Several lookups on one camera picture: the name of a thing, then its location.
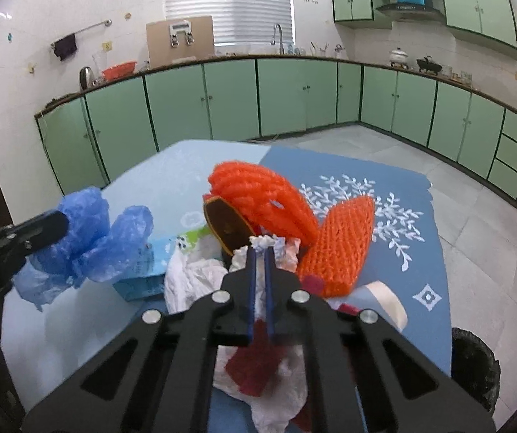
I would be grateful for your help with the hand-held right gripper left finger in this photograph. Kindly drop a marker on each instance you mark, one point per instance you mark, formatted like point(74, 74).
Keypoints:
point(250, 279)

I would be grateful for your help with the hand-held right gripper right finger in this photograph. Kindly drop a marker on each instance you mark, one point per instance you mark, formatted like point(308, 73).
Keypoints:
point(269, 279)

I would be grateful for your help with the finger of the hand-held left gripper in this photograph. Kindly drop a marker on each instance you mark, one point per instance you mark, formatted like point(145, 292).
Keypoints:
point(37, 230)

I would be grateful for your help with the white plastic bag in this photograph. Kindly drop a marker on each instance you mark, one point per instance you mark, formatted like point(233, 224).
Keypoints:
point(191, 279)

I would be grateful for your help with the dark brown oval pad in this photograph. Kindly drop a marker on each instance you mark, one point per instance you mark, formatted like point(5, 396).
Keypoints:
point(224, 225)

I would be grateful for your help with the blue plastic bag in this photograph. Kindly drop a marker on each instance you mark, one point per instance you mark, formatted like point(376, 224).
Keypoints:
point(100, 243)

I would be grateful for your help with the orange foam net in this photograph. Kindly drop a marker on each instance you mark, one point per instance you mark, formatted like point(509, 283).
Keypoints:
point(339, 243)
point(258, 194)

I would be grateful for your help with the light blue carton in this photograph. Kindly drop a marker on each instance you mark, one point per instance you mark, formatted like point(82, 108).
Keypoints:
point(143, 282)

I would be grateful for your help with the black trash bin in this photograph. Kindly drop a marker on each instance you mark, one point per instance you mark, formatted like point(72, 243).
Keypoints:
point(475, 370)

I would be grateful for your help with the blue printed tablecloth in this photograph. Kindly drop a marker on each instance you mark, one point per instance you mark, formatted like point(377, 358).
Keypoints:
point(173, 180)

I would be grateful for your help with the steel kettle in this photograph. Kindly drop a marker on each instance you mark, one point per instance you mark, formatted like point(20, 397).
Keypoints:
point(86, 79)

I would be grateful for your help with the orange plastic basin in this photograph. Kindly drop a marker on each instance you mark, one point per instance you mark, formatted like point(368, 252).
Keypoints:
point(119, 71)

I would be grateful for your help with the dark towel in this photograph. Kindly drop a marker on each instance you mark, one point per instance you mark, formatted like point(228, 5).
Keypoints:
point(65, 47)

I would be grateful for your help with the green base cabinets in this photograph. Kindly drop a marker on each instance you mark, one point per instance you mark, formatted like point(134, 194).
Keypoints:
point(285, 94)

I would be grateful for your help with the steel faucet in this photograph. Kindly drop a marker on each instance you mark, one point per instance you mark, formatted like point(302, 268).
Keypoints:
point(279, 38)

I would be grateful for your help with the white cooking pot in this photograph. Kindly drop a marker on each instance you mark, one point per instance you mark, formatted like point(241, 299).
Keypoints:
point(398, 56)

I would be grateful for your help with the black wok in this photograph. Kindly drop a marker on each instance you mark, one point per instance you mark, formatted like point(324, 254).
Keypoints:
point(429, 65)

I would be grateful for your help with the white window blind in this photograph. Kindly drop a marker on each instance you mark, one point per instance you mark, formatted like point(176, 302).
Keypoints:
point(229, 4)

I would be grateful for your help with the glass jars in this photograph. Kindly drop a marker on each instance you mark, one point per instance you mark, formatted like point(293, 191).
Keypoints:
point(461, 76)

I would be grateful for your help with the steel range hood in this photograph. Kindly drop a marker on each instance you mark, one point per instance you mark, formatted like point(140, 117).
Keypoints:
point(409, 9)

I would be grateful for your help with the steel towel rail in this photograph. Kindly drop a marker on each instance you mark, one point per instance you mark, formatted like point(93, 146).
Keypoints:
point(91, 28)

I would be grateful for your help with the green wall cabinets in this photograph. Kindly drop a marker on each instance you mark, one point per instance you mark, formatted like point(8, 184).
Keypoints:
point(479, 4)

